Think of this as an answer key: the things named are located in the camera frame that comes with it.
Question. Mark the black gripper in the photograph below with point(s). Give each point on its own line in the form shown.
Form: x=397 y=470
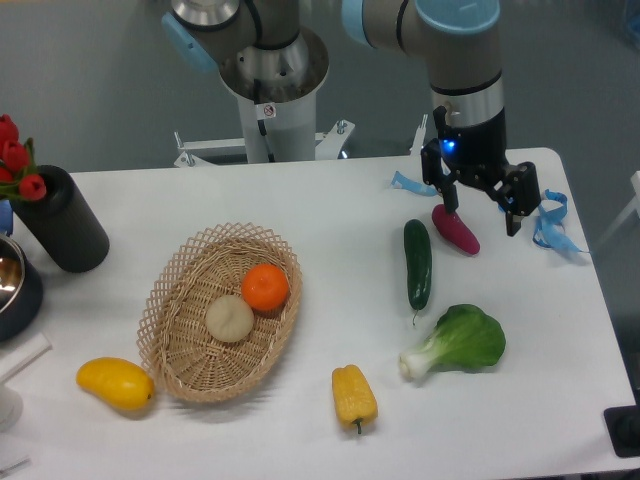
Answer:
x=475 y=156

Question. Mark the yellow bell pepper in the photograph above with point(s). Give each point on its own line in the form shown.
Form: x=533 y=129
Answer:
x=354 y=401

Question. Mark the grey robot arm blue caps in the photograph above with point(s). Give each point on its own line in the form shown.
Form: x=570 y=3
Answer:
x=457 y=40

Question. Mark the purple sweet potato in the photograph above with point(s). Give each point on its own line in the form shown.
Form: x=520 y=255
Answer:
x=454 y=230

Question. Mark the blue ribbon strip left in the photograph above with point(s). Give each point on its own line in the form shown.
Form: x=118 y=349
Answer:
x=400 y=181

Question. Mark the green cucumber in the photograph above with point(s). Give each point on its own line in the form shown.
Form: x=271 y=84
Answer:
x=419 y=264

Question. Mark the green bok choy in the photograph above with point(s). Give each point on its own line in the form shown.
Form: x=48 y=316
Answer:
x=464 y=337

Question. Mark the orange fruit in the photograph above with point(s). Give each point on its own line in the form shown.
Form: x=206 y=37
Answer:
x=265 y=287

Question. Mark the black device table corner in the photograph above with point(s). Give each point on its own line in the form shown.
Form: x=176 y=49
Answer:
x=623 y=429

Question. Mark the white steamed bun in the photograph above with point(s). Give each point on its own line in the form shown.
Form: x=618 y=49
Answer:
x=229 y=319

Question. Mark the woven wicker basket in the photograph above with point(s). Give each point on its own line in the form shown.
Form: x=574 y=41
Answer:
x=177 y=350

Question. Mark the yellow mango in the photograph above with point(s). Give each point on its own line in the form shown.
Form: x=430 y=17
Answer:
x=118 y=382

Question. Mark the black cylindrical vase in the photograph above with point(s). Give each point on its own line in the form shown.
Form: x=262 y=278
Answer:
x=64 y=224

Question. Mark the red tulip flowers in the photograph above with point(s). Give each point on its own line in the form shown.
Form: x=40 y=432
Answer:
x=20 y=180

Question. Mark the black metal bowl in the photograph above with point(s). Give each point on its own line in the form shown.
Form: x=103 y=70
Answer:
x=21 y=290

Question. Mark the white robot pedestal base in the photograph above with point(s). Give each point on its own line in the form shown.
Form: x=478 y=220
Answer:
x=275 y=91

